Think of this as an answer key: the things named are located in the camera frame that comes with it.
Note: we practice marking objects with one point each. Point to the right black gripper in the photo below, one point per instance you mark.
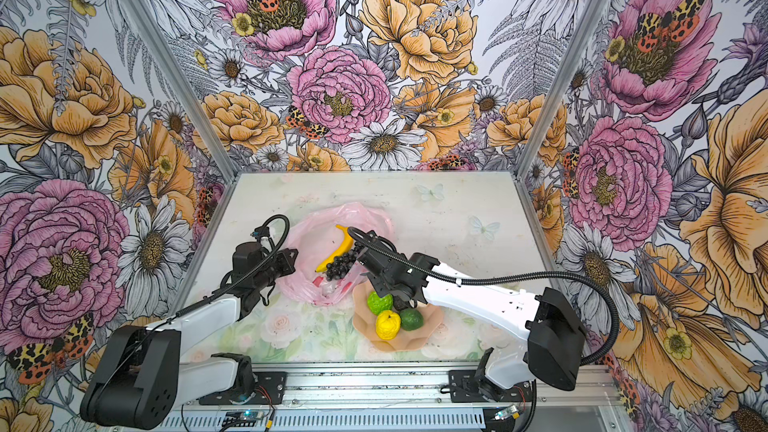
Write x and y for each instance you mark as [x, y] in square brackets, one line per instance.
[377, 281]

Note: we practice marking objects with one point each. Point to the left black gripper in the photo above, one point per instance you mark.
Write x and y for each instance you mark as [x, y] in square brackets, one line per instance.
[288, 262]

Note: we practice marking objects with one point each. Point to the green fake lime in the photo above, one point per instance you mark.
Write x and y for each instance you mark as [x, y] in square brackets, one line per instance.
[377, 304]

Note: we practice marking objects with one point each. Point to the dark green fake fruit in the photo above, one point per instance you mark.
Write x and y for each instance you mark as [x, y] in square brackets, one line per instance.
[411, 319]

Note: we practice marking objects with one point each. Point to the yellow fake lemon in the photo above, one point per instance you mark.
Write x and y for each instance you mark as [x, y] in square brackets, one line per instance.
[387, 325]

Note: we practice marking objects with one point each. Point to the pink scalloped bowl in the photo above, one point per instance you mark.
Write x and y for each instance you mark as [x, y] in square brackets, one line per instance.
[364, 322]

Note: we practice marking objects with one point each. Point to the pink plastic bag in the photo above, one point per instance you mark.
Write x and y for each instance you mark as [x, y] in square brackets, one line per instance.
[315, 238]

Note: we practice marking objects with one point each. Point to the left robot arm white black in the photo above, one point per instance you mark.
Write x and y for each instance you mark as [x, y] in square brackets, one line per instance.
[141, 376]

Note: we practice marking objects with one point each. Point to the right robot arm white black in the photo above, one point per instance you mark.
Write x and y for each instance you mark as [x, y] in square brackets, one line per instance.
[546, 338]

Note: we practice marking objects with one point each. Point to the yellow fake banana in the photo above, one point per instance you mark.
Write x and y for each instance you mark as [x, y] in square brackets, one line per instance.
[346, 245]

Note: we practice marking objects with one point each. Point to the dark fake grape bunch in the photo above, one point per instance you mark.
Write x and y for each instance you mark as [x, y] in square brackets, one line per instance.
[341, 265]

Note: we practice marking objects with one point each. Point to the left circuit board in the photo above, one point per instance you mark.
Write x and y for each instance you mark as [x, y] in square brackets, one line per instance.
[244, 418]

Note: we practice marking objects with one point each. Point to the circuit board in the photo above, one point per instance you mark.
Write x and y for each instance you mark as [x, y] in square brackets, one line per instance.
[510, 412]
[244, 418]

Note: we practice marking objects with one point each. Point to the right circuit board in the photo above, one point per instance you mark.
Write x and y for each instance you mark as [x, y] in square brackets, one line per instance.
[510, 412]

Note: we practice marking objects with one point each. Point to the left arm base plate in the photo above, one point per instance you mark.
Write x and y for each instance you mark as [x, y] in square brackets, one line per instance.
[260, 388]

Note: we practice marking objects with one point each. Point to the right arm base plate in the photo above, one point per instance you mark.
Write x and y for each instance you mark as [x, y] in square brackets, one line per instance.
[464, 387]

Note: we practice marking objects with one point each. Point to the white vented cable duct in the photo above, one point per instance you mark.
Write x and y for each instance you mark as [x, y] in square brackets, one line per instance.
[381, 419]

